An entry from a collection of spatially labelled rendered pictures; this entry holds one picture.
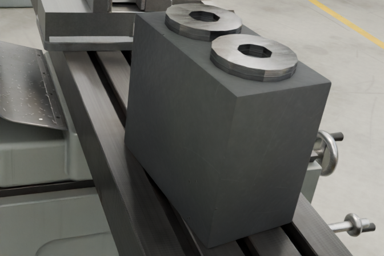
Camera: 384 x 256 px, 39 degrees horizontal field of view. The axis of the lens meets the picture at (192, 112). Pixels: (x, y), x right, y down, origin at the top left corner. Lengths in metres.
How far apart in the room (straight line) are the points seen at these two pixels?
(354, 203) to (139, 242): 1.89
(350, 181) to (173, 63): 2.03
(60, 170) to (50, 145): 0.05
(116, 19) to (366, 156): 1.97
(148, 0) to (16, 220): 0.46
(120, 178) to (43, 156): 0.30
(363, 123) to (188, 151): 2.53
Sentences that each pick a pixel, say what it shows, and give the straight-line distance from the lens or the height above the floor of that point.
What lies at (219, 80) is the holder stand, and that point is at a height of 1.13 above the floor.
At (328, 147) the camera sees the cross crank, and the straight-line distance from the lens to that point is 1.37.
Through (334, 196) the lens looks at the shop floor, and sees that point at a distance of 2.43.
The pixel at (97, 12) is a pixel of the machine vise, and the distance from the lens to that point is 1.00.
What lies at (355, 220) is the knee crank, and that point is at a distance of 1.39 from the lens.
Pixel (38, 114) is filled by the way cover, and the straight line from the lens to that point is 0.93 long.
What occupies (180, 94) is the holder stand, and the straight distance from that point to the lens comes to 0.58.
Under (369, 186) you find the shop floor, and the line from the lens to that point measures 2.58.
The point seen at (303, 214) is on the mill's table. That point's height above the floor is 0.94.
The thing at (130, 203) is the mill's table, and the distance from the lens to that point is 0.65.
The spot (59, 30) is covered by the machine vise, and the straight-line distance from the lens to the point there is 1.01.
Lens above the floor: 1.35
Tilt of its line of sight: 29 degrees down
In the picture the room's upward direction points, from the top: 9 degrees clockwise
